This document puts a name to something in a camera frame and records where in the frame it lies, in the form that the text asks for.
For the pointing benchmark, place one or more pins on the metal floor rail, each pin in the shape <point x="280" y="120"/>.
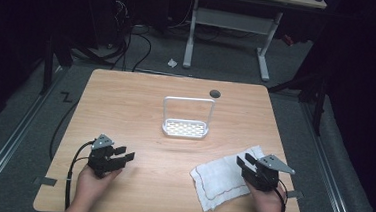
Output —
<point x="328" y="172"/>
<point x="8" y="140"/>

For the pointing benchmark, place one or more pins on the white-legged desk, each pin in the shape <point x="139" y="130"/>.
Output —
<point x="235" y="20"/>

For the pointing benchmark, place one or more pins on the white cloth with red stitching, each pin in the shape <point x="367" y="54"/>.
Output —
<point x="227" y="177"/>

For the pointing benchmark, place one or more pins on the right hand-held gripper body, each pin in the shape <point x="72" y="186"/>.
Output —
<point x="267" y="173"/>

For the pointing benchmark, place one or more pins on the person's right hand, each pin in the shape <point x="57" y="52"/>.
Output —
<point x="266" y="203"/>

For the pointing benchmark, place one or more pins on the person's left hand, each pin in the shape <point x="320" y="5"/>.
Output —
<point x="92" y="184"/>

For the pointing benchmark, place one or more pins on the black metal stand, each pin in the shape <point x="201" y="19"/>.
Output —
<point x="313" y="94"/>
<point x="50" y="63"/>

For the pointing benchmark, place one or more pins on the black tape mark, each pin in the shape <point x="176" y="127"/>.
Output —
<point x="66" y="97"/>

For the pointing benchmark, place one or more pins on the crumpled white paper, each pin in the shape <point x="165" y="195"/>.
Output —
<point x="172" y="63"/>

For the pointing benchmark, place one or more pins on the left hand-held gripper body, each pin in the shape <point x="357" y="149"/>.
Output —
<point x="100" y="156"/>

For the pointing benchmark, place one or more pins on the grey tape strip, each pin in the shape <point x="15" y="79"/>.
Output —
<point x="45" y="181"/>
<point x="295" y="194"/>

